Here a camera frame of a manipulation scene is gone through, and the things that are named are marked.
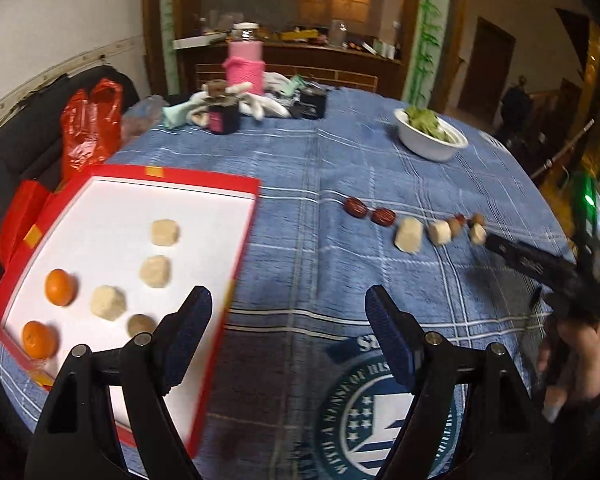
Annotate blue plaid tablecloth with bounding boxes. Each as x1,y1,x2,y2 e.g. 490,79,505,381
0,86,577,480

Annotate large beige yam piece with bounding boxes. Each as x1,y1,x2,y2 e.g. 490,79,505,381
394,217,424,254

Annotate orange tangerine in tray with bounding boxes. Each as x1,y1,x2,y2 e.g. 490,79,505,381
21,321,58,360

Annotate orange tangerine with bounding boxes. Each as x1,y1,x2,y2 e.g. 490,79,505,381
44,269,78,307
21,321,58,360

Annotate black sofa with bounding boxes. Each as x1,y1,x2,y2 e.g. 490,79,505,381
0,65,140,479

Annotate black box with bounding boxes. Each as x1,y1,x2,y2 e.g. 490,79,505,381
289,86,327,120

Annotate wooden cabinet counter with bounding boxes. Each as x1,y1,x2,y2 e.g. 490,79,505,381
142,0,468,110

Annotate brown longan fruit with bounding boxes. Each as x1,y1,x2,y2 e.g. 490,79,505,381
446,218,463,238
470,214,486,226

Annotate beige yam piece small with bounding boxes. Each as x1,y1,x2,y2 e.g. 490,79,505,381
428,220,452,246

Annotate green leaves in bowl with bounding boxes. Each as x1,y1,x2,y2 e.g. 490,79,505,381
404,106,453,143

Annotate white bowl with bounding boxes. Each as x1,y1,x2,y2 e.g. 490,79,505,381
393,108,469,162

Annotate red box beside tray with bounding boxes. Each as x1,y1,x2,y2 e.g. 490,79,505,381
0,180,53,269

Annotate beige yam chunk rounded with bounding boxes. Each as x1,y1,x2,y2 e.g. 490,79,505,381
150,219,180,247

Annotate person's hand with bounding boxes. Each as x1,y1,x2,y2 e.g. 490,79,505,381
536,315,600,422

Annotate brown round fruit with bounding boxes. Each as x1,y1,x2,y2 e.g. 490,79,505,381
126,314,157,338

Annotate pink bottle knitted sleeve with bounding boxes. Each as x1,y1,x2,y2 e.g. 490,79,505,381
223,22,265,96

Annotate black jar pink label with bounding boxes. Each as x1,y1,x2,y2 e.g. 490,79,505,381
204,79,240,136

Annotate small beige yam cube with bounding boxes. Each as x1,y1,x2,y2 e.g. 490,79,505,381
469,223,488,246

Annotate red tray white inside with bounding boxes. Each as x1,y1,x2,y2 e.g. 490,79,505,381
0,165,260,454

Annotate red jujube date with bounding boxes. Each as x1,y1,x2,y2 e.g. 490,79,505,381
370,207,396,226
343,196,368,219

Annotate beige yam chunk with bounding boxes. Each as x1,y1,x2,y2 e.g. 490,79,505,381
140,255,171,288

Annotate white cloth gloves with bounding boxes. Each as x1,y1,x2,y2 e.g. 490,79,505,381
162,73,299,129

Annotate red plastic bag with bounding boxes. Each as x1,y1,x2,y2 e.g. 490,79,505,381
60,78,123,182

